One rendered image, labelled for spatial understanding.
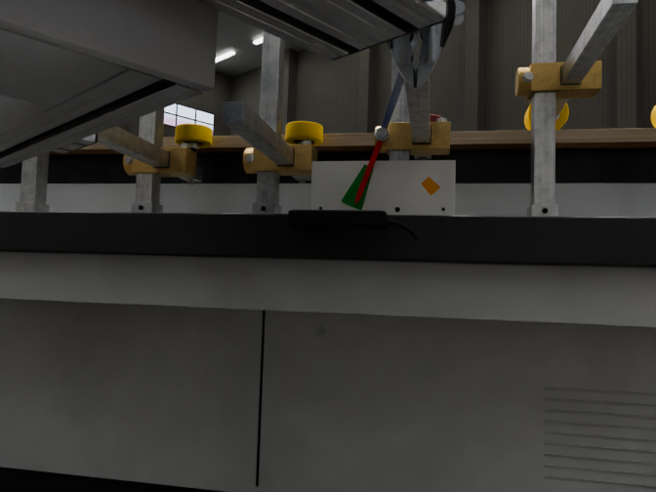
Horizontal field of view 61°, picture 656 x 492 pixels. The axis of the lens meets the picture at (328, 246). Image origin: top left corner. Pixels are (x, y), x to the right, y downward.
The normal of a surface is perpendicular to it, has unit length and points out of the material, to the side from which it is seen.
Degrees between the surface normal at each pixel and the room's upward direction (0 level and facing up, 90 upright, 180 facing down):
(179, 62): 90
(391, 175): 90
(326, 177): 90
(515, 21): 90
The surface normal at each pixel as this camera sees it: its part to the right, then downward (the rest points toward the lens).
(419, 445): -0.19, -0.07
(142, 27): 0.72, -0.02
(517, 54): -0.69, -0.07
